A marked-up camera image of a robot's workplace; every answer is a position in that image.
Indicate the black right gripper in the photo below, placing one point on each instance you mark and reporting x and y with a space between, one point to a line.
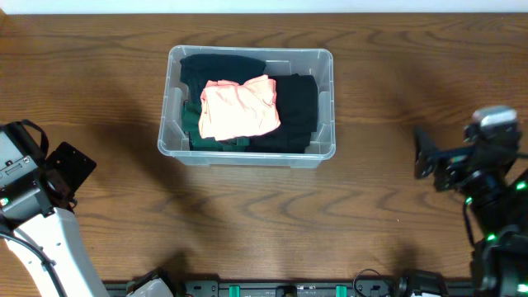
465 162

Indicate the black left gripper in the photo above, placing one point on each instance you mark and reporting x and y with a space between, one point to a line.
66 174

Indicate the green garment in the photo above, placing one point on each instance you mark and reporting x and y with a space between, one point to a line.
190 116

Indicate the black pants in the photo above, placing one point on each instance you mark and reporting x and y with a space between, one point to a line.
297 106

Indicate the dark teal garment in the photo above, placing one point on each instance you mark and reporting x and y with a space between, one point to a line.
198 69

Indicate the pink shirt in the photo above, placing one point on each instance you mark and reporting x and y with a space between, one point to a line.
230 110

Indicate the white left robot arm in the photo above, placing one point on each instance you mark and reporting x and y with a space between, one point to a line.
40 227

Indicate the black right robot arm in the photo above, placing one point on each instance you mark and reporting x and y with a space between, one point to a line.
495 210

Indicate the clear plastic storage bin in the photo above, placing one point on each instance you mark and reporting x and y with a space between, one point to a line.
173 142

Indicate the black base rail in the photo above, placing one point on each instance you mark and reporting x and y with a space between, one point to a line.
365 283

